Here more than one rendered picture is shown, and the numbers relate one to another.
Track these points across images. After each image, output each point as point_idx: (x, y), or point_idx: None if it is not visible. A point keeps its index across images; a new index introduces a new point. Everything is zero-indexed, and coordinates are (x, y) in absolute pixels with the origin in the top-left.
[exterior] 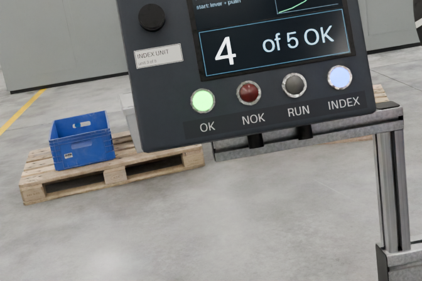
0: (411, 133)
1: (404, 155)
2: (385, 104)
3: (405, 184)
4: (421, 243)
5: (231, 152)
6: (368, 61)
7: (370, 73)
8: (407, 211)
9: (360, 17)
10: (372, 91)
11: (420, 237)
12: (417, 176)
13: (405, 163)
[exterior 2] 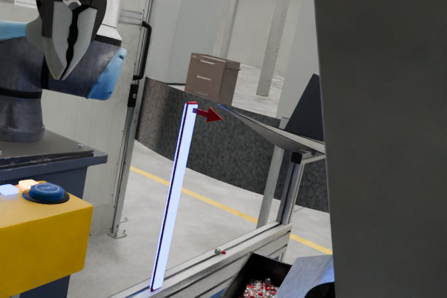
0: None
1: (287, 174)
2: (300, 151)
3: (283, 188)
4: (275, 224)
5: None
6: (290, 117)
7: (288, 121)
8: (280, 202)
9: (299, 101)
10: (285, 127)
11: (279, 227)
12: None
13: (286, 178)
